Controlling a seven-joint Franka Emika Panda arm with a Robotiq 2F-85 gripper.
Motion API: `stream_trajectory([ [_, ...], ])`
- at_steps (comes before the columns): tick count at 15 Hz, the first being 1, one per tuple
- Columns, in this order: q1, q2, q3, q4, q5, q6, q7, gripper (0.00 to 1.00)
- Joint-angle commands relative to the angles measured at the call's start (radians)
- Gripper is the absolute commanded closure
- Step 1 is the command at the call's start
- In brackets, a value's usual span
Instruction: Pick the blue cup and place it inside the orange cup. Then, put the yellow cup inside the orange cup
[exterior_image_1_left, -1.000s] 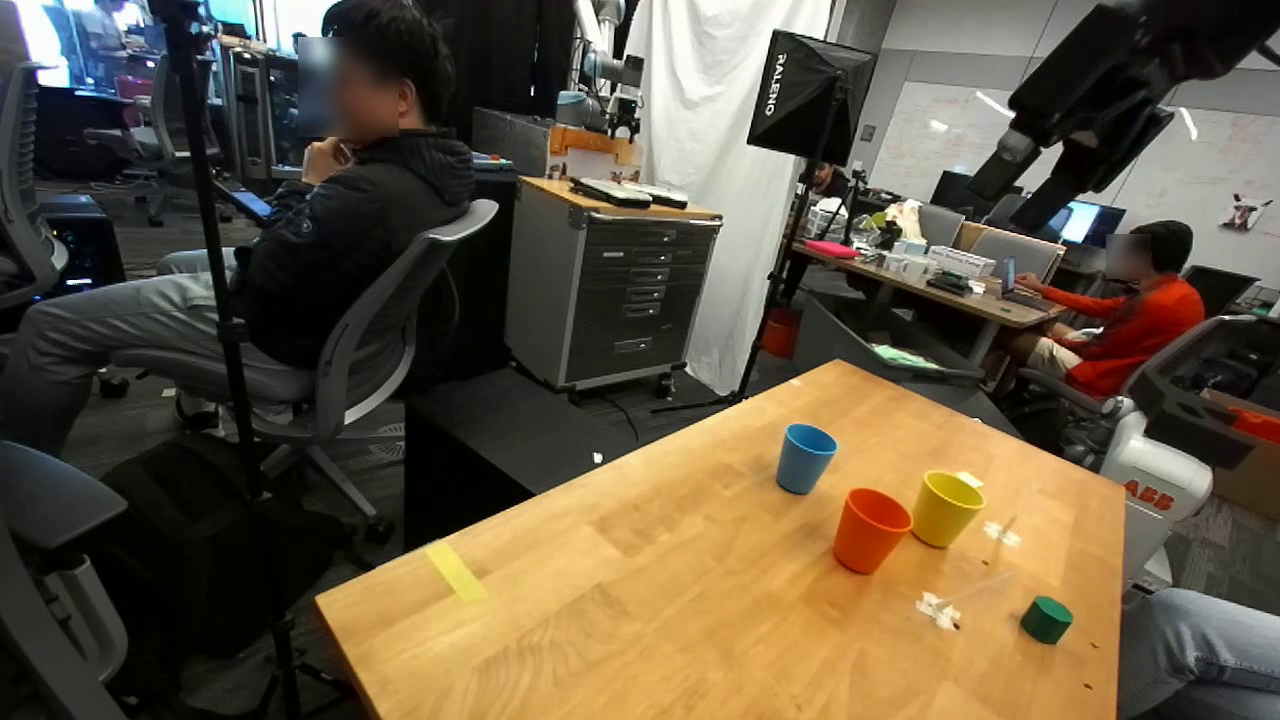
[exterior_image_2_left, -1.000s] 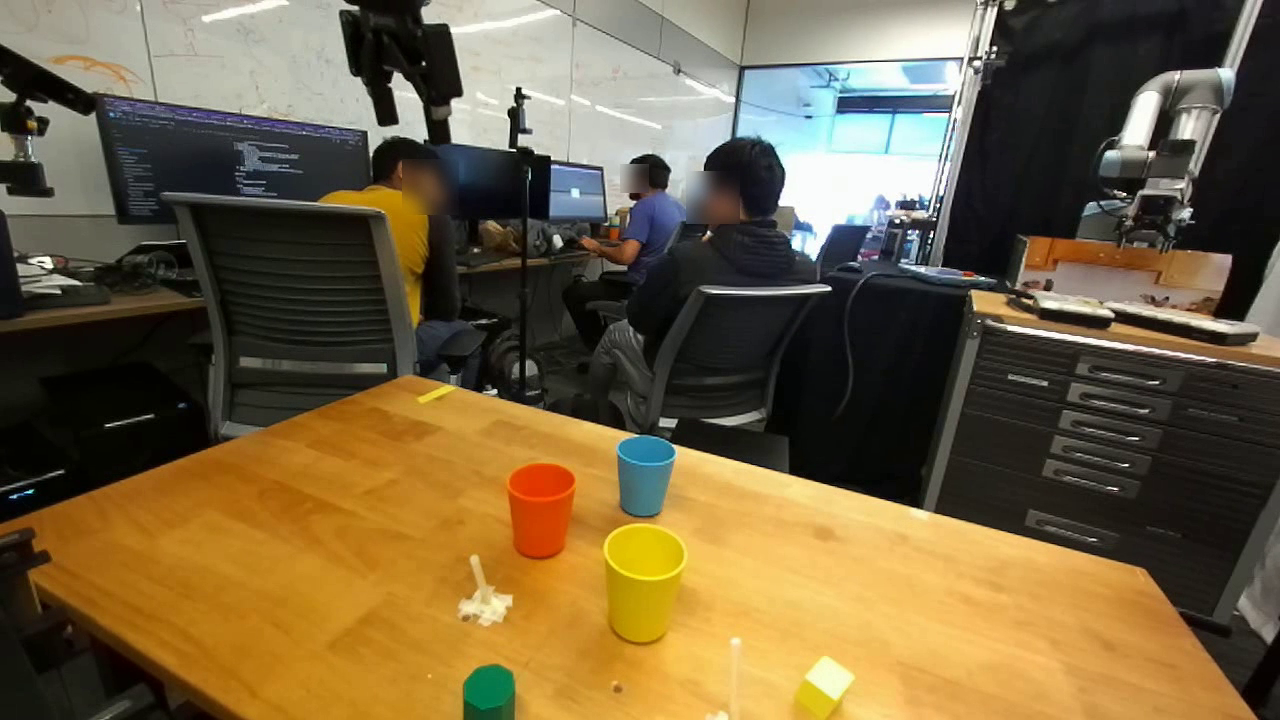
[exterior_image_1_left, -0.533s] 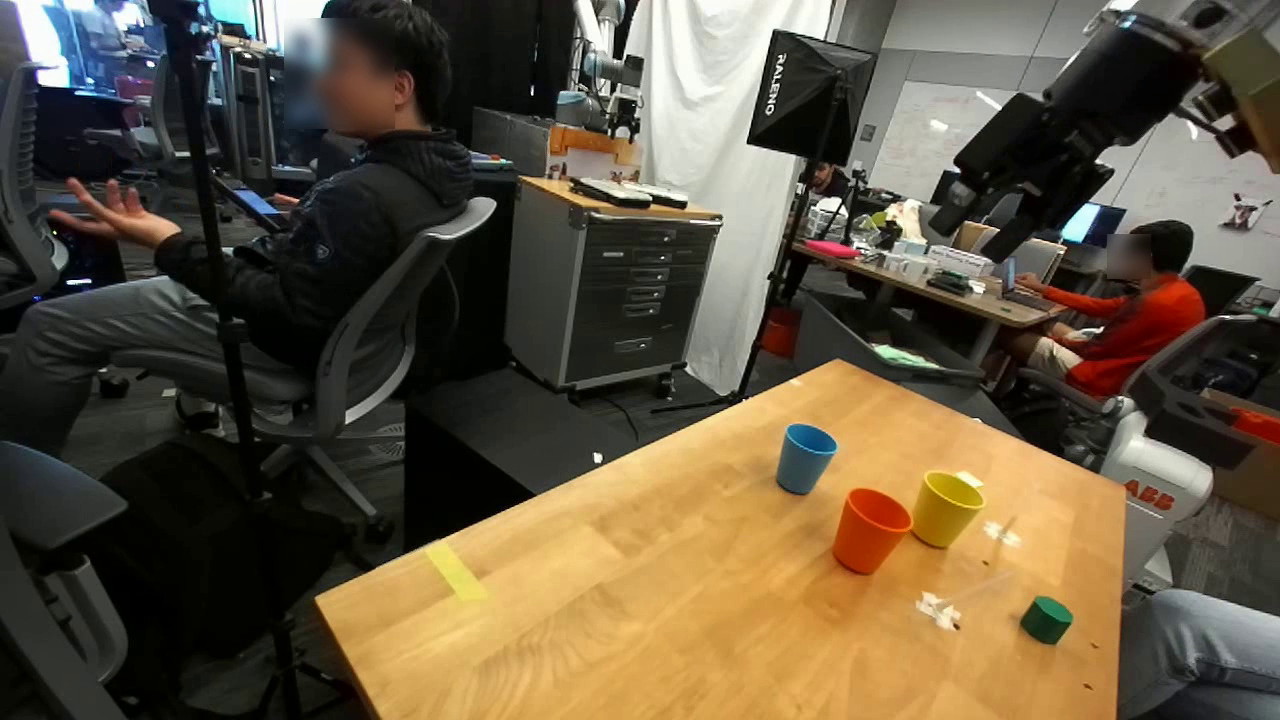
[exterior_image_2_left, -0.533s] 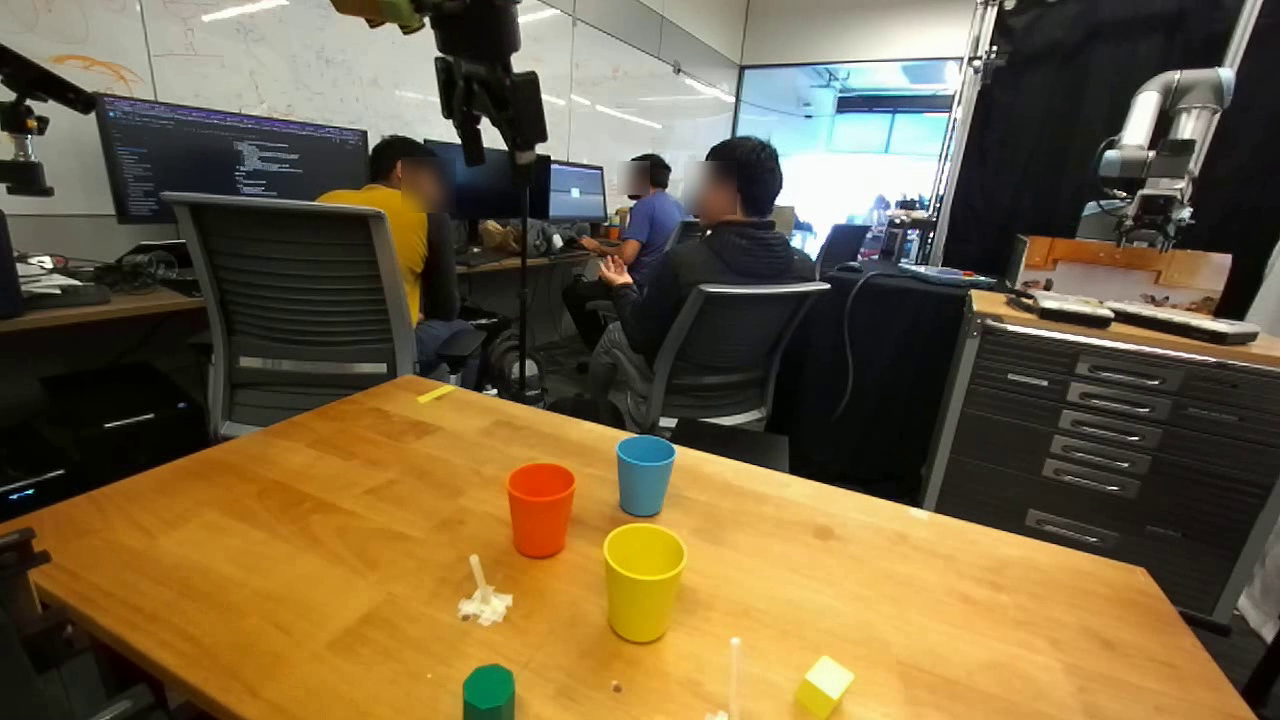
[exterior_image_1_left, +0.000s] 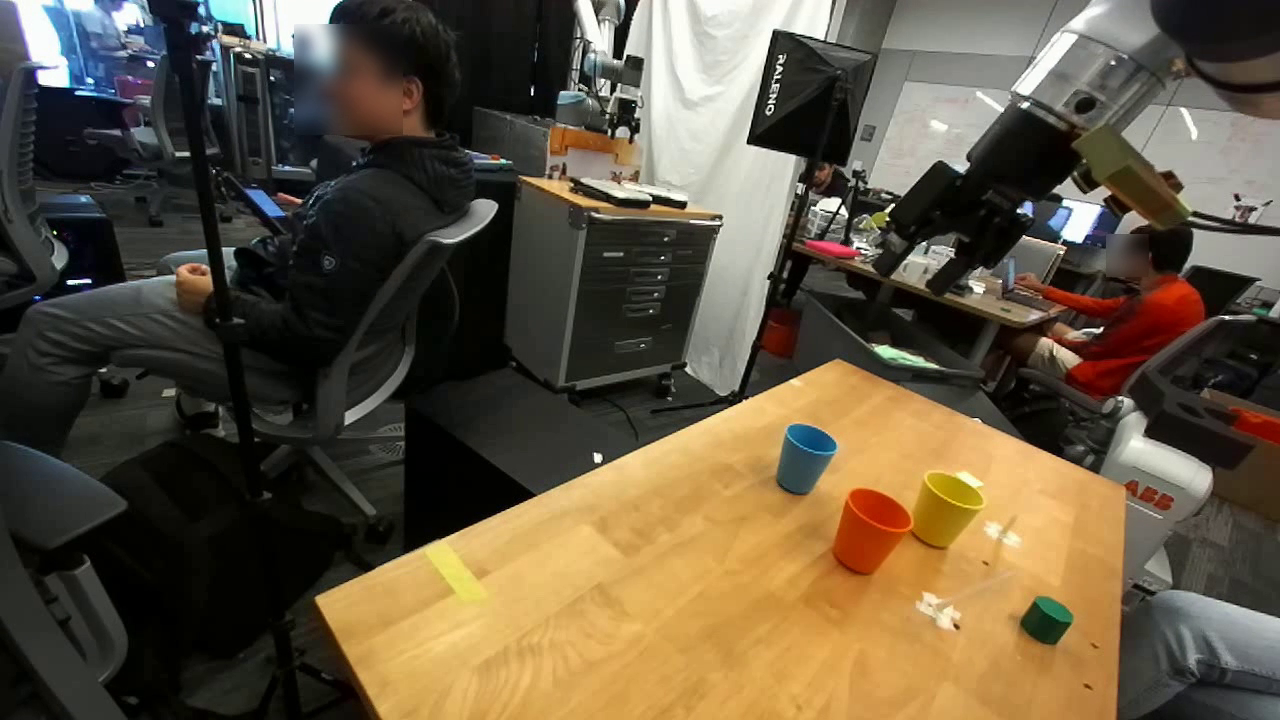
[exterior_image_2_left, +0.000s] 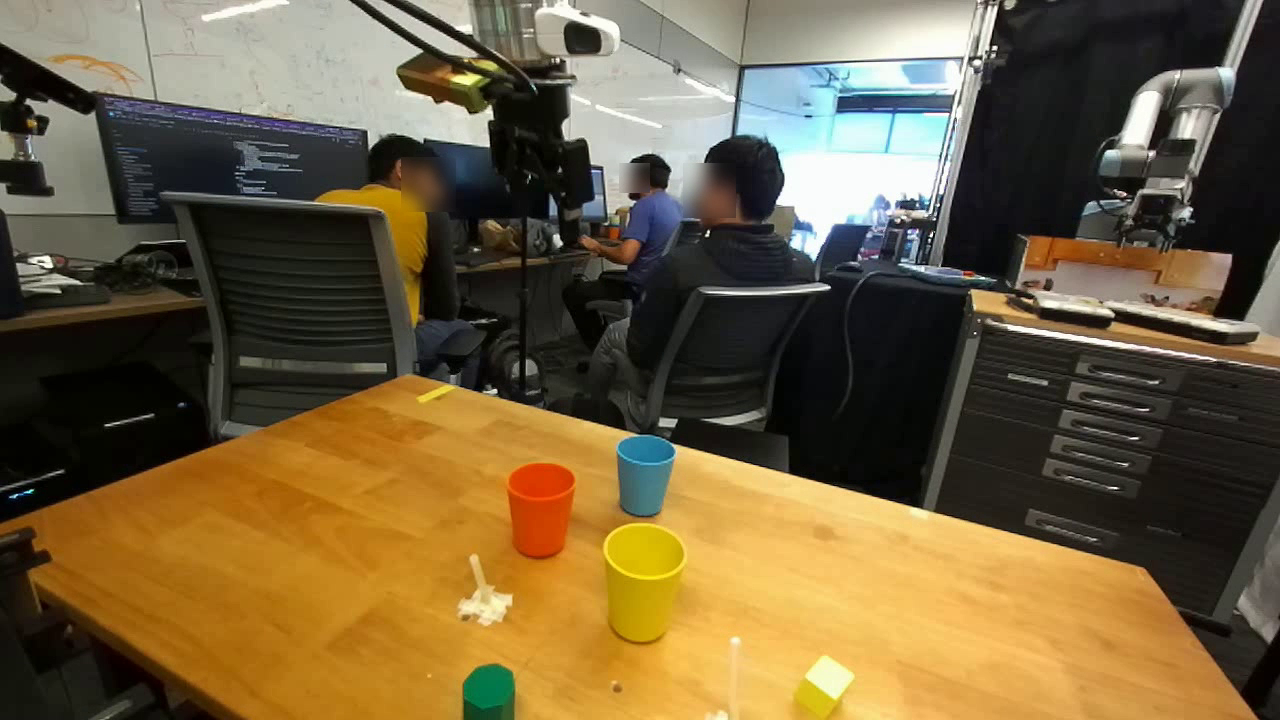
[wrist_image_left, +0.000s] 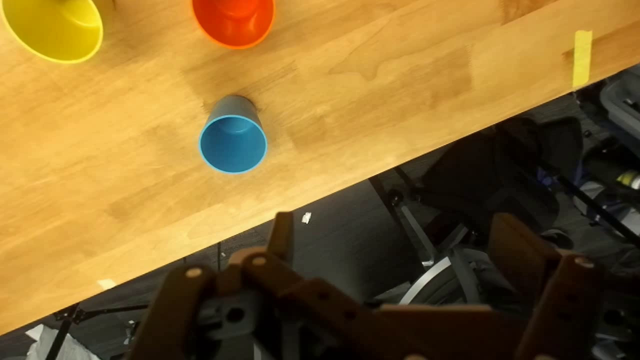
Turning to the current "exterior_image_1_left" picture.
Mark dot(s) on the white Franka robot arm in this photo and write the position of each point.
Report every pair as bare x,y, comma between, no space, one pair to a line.
1100,81

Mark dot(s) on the person in red shirt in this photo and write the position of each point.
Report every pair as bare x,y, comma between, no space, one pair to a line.
1134,335

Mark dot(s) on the person in black hoodie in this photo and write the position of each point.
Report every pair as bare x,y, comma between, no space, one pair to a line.
344,267

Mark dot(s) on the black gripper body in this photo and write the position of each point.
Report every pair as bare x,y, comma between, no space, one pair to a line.
1026,161

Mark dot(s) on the grey mesh office chair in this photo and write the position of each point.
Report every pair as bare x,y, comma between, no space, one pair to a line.
382,340

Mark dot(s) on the white curtain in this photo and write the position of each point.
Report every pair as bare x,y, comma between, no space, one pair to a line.
704,106

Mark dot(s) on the black softbox light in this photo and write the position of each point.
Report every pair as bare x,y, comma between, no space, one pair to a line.
804,98

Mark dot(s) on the cluttered wooden desk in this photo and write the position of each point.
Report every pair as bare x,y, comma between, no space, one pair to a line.
986,308

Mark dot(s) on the black tripod stand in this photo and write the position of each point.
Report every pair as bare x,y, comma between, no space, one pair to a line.
212,186

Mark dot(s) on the black keyboard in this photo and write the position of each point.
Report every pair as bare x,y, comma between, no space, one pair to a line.
670,196
611,191

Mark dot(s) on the yellow plastic cup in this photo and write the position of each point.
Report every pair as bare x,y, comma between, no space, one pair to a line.
946,518

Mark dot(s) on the grey drawer cabinet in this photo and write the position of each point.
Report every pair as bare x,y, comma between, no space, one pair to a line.
605,302

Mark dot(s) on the clear plastic jack piece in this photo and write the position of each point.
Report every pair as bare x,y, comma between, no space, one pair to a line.
1003,537
936,613

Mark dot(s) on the blue plastic cup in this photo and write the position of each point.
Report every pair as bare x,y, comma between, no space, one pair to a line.
804,467

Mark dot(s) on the black light stand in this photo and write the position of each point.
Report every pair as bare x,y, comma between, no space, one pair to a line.
781,267

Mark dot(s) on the grey high-back office chair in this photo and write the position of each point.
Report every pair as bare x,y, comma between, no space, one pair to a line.
46,502

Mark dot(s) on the orange cardboard box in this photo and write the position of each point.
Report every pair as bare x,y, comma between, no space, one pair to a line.
590,150

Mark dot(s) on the person in blue jeans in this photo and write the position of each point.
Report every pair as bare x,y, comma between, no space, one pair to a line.
1201,655

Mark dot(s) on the green cylinder block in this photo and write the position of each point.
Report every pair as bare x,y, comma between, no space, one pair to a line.
1045,620

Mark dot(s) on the red bucket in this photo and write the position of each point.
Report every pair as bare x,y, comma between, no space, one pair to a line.
781,335

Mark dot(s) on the black covered table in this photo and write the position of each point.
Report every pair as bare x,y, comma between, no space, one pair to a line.
504,435

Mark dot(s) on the white ABB robot base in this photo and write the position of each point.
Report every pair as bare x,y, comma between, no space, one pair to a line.
1157,494

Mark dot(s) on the orange plastic cup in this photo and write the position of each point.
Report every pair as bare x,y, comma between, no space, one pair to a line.
864,537

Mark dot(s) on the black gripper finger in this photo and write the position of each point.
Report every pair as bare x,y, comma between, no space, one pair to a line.
921,215
980,254

